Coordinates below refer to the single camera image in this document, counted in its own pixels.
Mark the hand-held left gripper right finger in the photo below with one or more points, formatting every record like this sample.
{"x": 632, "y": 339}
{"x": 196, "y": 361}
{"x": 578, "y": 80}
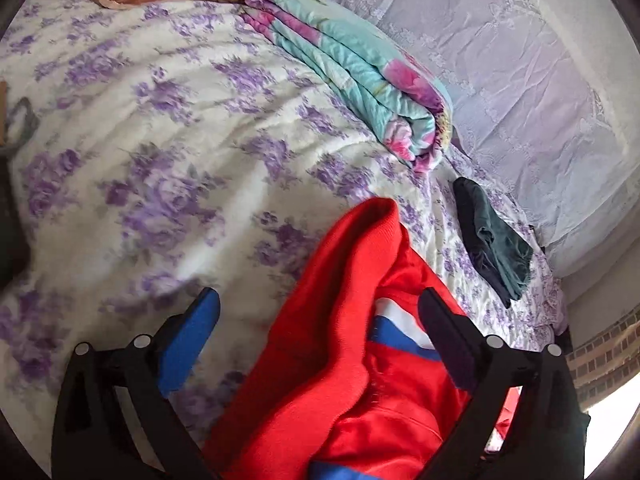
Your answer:
{"x": 450, "y": 342}

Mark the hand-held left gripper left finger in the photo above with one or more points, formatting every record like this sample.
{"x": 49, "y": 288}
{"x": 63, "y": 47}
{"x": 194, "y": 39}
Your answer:
{"x": 192, "y": 340}

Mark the red pants with striped side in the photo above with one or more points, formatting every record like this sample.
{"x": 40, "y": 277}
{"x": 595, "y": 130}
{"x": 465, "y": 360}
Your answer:
{"x": 340, "y": 310}

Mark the dark green folded garment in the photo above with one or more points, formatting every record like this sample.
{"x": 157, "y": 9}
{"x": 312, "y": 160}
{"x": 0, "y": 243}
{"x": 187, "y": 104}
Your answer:
{"x": 492, "y": 240}

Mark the purple floral bedsheet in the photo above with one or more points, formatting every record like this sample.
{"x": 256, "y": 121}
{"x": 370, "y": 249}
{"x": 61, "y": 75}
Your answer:
{"x": 150, "y": 135}

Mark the folded teal floral quilt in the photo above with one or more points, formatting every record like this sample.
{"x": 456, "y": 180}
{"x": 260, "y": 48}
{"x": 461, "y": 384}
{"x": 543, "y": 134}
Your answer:
{"x": 360, "y": 75}

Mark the white lace cover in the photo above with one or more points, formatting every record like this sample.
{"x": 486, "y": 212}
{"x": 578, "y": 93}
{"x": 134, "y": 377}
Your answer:
{"x": 500, "y": 60}

